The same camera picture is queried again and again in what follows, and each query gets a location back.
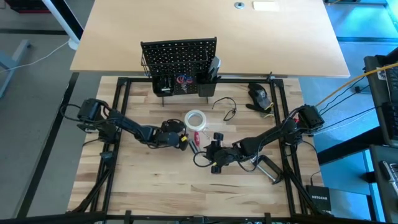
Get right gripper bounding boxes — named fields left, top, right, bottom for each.
left=203, top=131, right=246, bottom=175

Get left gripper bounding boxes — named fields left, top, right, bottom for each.
left=151, top=119, right=190, bottom=152

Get white tape roll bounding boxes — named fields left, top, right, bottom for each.
left=183, top=109, right=208, bottom=132

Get red T-handle hex key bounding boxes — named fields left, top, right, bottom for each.
left=193, top=130, right=213, bottom=146

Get red and blue scissors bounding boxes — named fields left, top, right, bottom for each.
left=175, top=73, right=194, bottom=94

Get black-handled groove joint pliers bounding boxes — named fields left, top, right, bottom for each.
left=207, top=73, right=220, bottom=91

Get grey metal tool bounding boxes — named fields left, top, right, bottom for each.
left=210, top=55, right=222, bottom=80

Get black plastic pegboard bin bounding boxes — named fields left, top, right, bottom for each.
left=197, top=76, right=218, bottom=98
left=152, top=75, right=175, bottom=97

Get silver and black C-clamp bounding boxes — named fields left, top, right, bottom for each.
left=248, top=154, right=284, bottom=185

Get black grey work glove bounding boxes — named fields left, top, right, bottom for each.
left=245, top=82, right=275, bottom=118

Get black metal pegboard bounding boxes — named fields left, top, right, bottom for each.
left=140, top=37, right=218, bottom=107

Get light wooden desk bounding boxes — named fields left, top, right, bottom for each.
left=70, top=0, right=351, bottom=78

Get white card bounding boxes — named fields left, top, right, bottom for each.
left=252, top=1, right=280, bottom=12

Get white desk leg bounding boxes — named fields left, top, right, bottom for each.
left=42, top=0, right=82, bottom=50

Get dark side desk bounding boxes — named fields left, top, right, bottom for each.
left=363, top=46, right=398, bottom=147

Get grey handheld device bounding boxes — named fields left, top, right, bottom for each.
left=379, top=160, right=398, bottom=195

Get black keyboard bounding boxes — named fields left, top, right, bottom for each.
left=385, top=67, right=398, bottom=141

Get grey metal table base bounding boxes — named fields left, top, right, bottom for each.
left=0, top=39, right=32, bottom=97

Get black and red crate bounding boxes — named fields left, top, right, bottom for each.
left=4, top=0, right=50, bottom=14

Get black cable on table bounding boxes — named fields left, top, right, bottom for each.
left=211, top=96, right=238, bottom=122

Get black wire basket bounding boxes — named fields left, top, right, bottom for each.
left=141, top=52, right=153, bottom=78

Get black Netgear network switch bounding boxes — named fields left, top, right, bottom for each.
left=305, top=185, right=332, bottom=214

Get black aluminium table frame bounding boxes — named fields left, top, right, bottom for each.
left=67, top=76, right=332, bottom=224

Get white floor cable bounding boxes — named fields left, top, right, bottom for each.
left=0, top=40, right=71, bottom=74

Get yellow cable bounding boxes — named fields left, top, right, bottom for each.
left=315, top=62, right=398, bottom=108

